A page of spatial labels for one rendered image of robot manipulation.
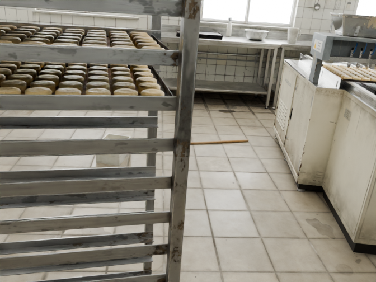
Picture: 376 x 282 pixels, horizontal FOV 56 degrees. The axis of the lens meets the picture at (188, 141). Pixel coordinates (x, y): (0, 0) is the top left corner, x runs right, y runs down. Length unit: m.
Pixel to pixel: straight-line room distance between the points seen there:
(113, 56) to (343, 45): 2.18
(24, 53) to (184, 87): 0.29
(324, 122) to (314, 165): 0.34
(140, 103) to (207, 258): 1.50
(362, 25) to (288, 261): 1.58
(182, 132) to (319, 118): 2.05
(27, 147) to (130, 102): 0.22
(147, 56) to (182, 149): 0.19
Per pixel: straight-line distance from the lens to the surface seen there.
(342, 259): 2.35
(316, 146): 2.77
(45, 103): 0.72
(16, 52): 0.71
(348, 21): 2.66
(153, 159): 1.23
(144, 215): 0.83
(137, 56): 0.69
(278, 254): 2.24
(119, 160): 3.04
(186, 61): 0.68
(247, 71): 5.64
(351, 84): 2.62
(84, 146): 0.74
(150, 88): 0.81
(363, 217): 2.29
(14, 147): 0.76
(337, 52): 2.71
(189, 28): 0.67
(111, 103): 0.71
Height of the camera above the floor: 1.34
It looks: 22 degrees down
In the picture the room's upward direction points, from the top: 4 degrees clockwise
